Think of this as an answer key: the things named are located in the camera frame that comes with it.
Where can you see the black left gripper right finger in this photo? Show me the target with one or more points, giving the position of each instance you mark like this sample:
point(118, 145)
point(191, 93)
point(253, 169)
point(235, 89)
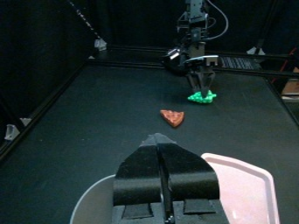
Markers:
point(191, 178)

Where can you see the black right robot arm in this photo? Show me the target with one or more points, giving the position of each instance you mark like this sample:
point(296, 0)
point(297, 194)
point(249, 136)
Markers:
point(194, 17)

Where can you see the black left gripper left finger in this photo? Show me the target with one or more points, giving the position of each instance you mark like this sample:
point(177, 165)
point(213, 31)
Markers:
point(137, 178)

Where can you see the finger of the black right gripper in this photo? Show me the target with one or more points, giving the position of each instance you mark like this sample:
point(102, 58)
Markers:
point(194, 83)
point(207, 83)

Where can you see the black ribbed grille plate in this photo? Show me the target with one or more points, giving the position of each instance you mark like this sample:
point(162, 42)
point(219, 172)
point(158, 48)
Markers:
point(238, 63)

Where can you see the brown toy pizza slice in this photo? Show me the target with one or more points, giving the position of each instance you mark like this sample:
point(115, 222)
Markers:
point(173, 117)

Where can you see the black diagonal frame strut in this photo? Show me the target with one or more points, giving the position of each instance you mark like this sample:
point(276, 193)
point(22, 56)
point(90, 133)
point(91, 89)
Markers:
point(86, 23)

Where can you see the white frame corner bracket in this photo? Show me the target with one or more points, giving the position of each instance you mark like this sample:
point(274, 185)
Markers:
point(11, 131)
point(26, 121)
point(101, 44)
point(255, 51)

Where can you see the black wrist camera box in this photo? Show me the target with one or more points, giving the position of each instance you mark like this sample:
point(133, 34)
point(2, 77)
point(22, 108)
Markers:
point(173, 59)

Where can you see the brown cardboard box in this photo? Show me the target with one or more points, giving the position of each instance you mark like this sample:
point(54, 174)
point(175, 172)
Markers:
point(292, 86)

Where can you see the grey bowl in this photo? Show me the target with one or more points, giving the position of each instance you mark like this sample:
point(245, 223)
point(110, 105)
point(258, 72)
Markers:
point(94, 204)

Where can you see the pink plastic tray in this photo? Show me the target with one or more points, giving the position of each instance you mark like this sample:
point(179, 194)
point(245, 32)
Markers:
point(245, 192)

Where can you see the green toy grapes bunch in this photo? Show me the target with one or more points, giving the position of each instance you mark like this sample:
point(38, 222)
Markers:
point(202, 98)

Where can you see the black frame rail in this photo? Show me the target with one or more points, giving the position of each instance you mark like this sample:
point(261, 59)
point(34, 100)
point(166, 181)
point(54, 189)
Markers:
point(43, 112)
point(129, 63)

